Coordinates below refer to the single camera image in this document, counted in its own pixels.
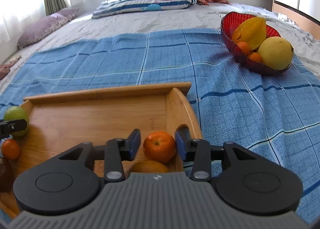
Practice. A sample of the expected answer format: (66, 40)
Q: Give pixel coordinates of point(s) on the red glass bowl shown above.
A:
(230, 25)

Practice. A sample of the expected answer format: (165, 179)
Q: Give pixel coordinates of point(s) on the tiny orange kumquat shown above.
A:
(243, 47)
(255, 57)

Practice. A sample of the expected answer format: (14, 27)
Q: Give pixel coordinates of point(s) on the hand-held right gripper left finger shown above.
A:
(134, 145)

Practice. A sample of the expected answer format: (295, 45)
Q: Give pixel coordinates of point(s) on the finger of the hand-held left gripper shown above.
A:
(12, 126)

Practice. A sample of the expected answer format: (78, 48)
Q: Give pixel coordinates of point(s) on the wooden bed frame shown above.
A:
(295, 14)

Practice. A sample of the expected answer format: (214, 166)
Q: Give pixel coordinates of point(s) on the dark purple round fruit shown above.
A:
(5, 175)

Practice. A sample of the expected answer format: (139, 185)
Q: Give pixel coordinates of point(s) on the white bed sheet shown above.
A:
(125, 26)

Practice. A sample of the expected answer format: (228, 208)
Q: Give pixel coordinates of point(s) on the brown pink garment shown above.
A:
(4, 70)

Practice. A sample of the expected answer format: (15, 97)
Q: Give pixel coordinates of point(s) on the blue striped pillow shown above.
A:
(140, 5)

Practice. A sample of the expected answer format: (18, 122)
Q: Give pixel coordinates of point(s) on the large orange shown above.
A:
(150, 167)

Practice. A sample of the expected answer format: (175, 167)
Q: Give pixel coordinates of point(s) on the yellow starfruit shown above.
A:
(252, 31)

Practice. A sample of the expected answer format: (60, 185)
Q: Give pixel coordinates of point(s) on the blue checked blanket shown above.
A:
(250, 119)

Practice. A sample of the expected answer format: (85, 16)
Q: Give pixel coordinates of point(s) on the small white cloth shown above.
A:
(286, 18)

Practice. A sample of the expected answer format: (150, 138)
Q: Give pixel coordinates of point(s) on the yellow-green mango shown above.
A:
(275, 53)

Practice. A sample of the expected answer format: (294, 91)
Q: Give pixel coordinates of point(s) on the large green apple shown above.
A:
(17, 114)

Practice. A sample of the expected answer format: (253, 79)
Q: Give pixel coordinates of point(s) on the wooden tray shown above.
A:
(100, 119)

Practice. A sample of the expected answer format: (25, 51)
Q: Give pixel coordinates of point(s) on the purple pillow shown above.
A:
(42, 28)

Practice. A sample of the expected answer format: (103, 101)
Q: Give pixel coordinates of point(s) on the medium orange mandarin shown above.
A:
(10, 149)

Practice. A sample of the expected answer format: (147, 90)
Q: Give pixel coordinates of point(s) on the small orange mandarin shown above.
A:
(159, 147)

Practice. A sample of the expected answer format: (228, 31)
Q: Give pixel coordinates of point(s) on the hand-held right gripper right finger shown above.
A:
(180, 146)

